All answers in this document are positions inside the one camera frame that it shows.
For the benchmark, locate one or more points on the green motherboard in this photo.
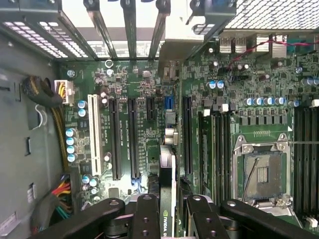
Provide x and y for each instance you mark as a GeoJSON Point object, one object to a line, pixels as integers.
{"type": "Point", "coordinates": [199, 82]}

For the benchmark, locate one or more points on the open black PC case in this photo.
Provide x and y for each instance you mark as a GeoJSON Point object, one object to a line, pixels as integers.
{"type": "Point", "coordinates": [25, 15]}

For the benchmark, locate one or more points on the green RAM stick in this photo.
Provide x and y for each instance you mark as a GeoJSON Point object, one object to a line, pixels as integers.
{"type": "Point", "coordinates": [205, 154]}

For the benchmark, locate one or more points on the grey power supply unit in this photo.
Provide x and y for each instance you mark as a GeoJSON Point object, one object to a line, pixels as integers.
{"type": "Point", "coordinates": [15, 149]}

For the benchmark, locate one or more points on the blue expansion slot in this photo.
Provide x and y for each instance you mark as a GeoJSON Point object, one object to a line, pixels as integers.
{"type": "Point", "coordinates": [169, 102]}

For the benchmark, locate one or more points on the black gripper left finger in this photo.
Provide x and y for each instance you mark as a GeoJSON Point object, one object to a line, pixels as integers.
{"type": "Point", "coordinates": [82, 219]}

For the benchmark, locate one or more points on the metal socket cover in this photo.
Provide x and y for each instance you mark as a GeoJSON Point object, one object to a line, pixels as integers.
{"type": "Point", "coordinates": [274, 207]}

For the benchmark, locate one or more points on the black RAM slot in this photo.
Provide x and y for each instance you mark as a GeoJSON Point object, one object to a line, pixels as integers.
{"type": "Point", "coordinates": [297, 161]}
{"type": "Point", "coordinates": [314, 161]}
{"type": "Point", "coordinates": [229, 154]}
{"type": "Point", "coordinates": [306, 161]}
{"type": "Point", "coordinates": [217, 154]}
{"type": "Point", "coordinates": [223, 154]}

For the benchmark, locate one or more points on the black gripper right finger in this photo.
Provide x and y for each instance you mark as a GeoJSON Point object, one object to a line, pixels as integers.
{"type": "Point", "coordinates": [261, 219]}

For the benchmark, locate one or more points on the white power connector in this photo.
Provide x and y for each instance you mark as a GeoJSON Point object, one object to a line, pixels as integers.
{"type": "Point", "coordinates": [68, 92]}

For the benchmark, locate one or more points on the thin metal locking lever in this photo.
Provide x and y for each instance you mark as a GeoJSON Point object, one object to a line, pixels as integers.
{"type": "Point", "coordinates": [250, 179]}
{"type": "Point", "coordinates": [304, 142]}

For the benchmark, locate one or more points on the white expansion slot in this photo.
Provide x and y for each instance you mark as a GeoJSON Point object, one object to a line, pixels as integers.
{"type": "Point", "coordinates": [94, 134]}

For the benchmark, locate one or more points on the short black expansion slot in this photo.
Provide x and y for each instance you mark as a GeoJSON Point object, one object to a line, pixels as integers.
{"type": "Point", "coordinates": [151, 108]}

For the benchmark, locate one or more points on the long black expansion slot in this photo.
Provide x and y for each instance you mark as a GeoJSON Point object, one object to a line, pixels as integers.
{"type": "Point", "coordinates": [133, 139]}
{"type": "Point", "coordinates": [187, 134]}
{"type": "Point", "coordinates": [115, 139]}

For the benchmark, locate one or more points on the CPU socket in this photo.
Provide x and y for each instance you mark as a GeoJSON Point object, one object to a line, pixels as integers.
{"type": "Point", "coordinates": [264, 171]}

